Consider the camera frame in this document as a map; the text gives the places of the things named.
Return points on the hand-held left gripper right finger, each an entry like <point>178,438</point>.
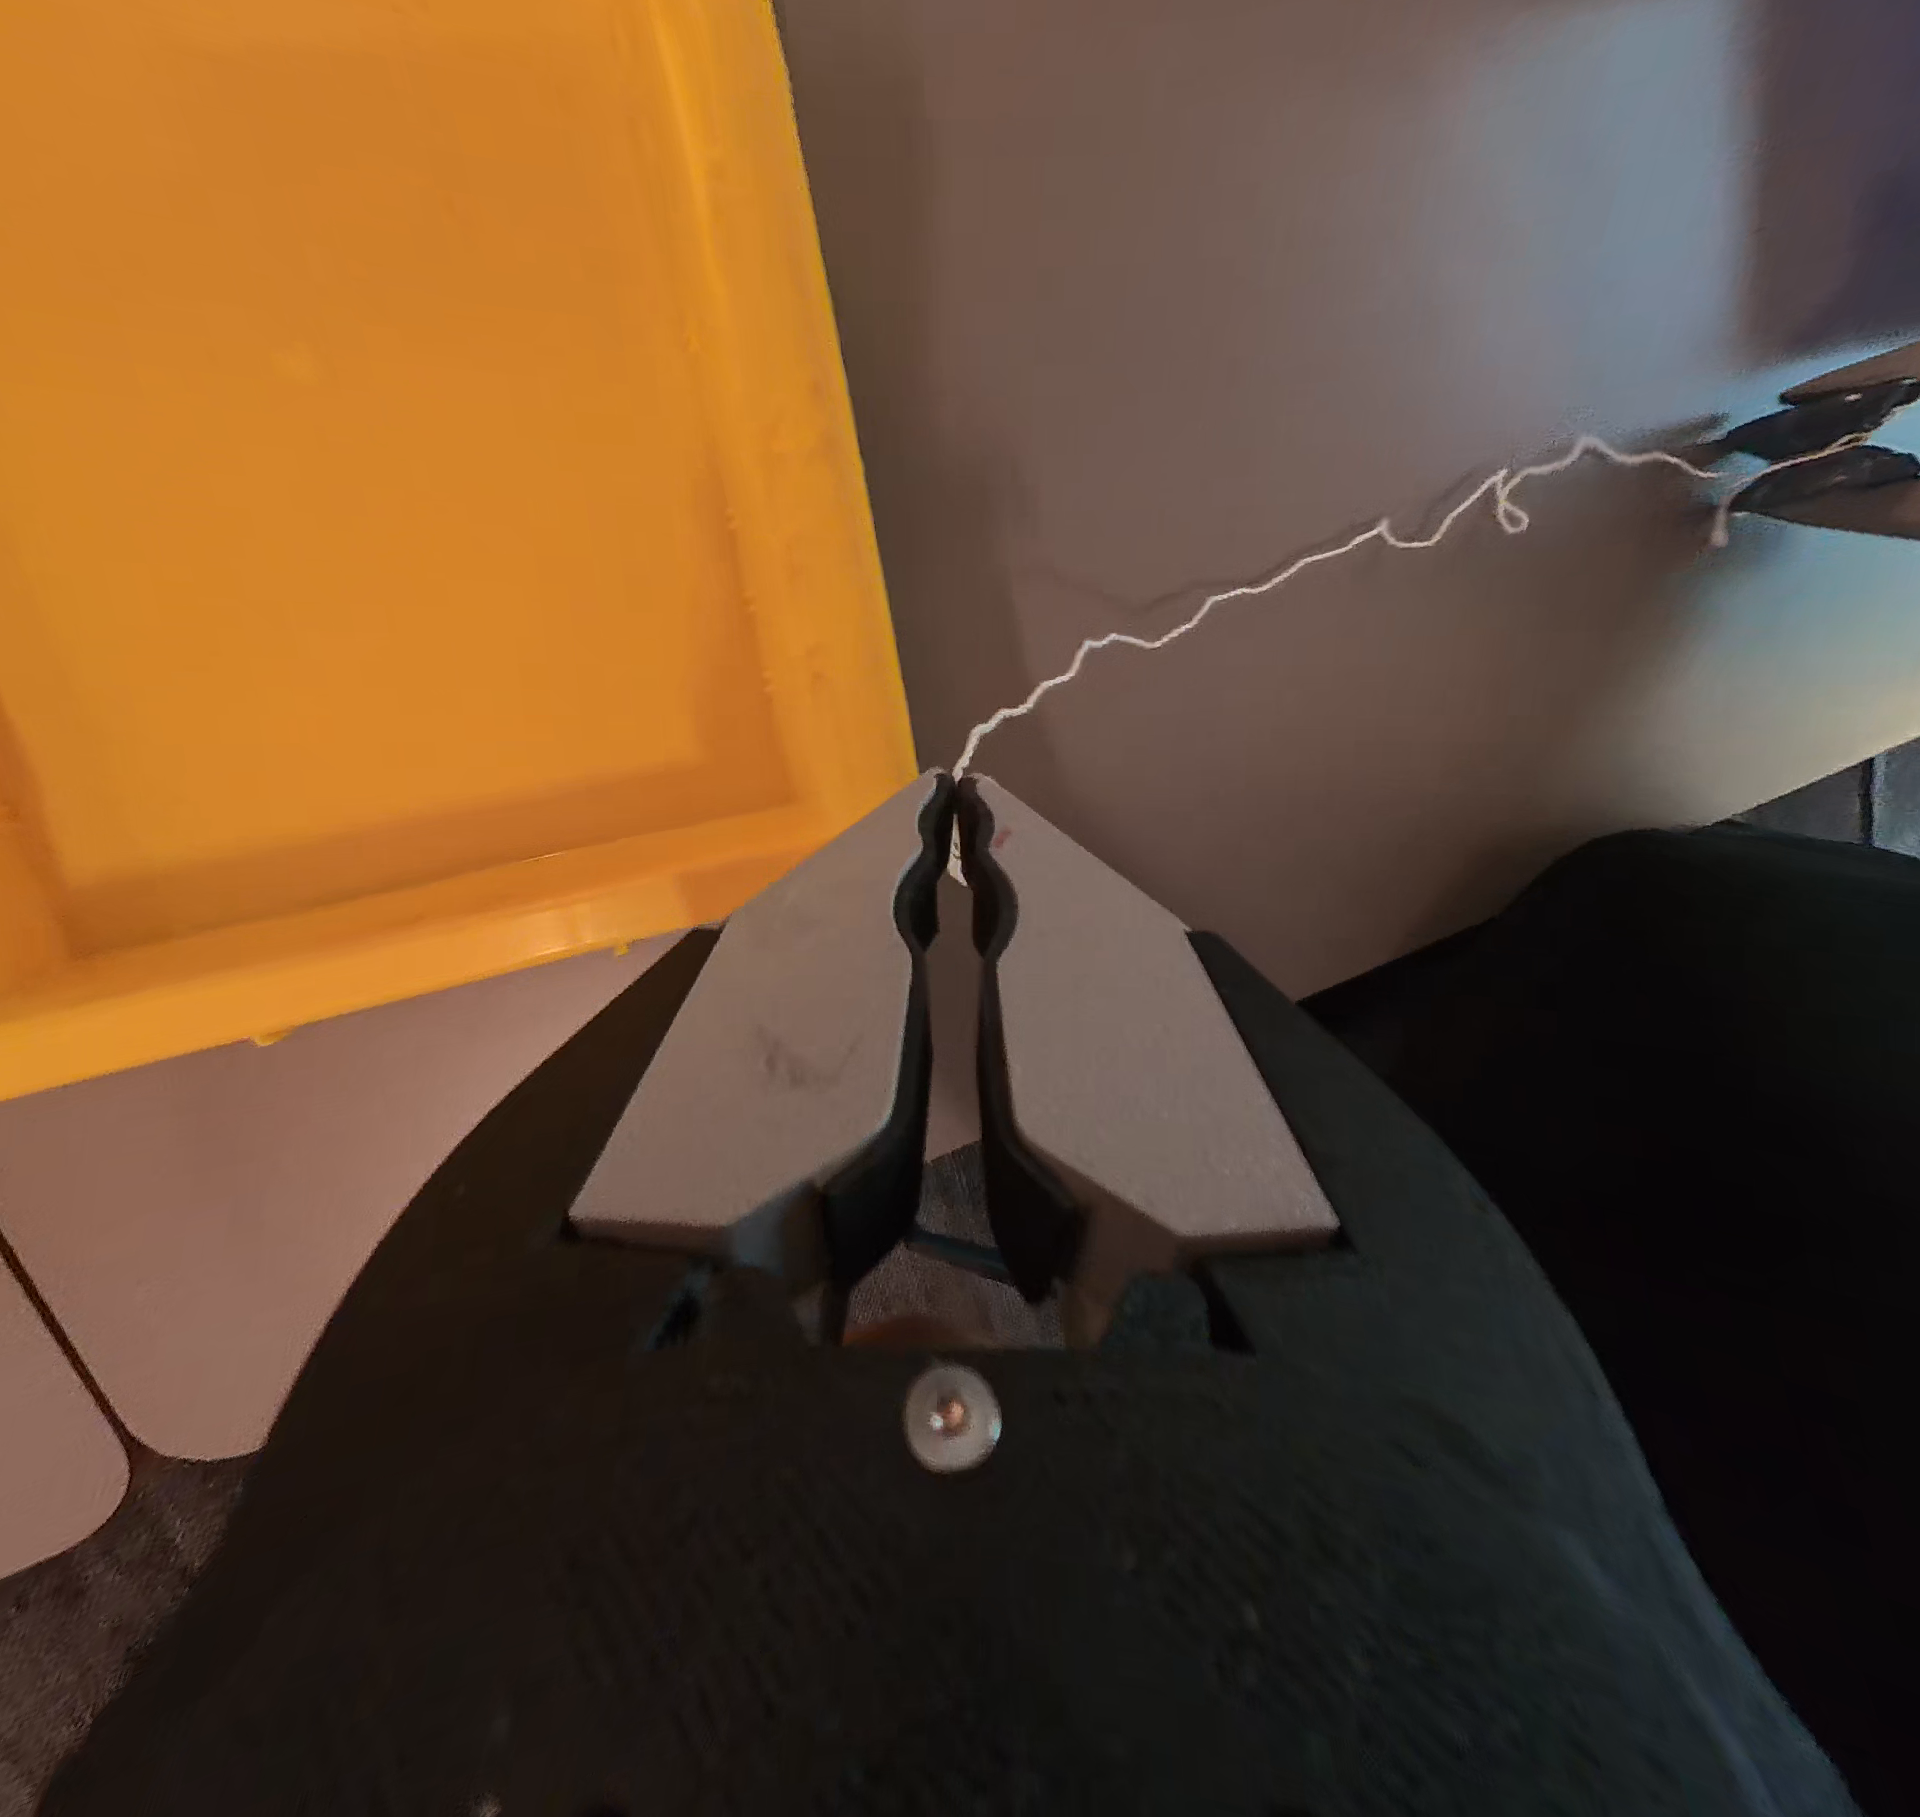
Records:
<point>1140,1068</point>

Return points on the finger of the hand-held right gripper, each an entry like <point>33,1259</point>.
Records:
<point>1875,366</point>
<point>1861,521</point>

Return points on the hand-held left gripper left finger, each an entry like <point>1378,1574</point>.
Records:
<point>750,1053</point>

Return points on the dark yoyo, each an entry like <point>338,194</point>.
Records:
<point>1830,424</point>

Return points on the person's black clothing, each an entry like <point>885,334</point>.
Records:
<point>1724,1173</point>

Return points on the yellow plastic bin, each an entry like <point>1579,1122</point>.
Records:
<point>374,424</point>

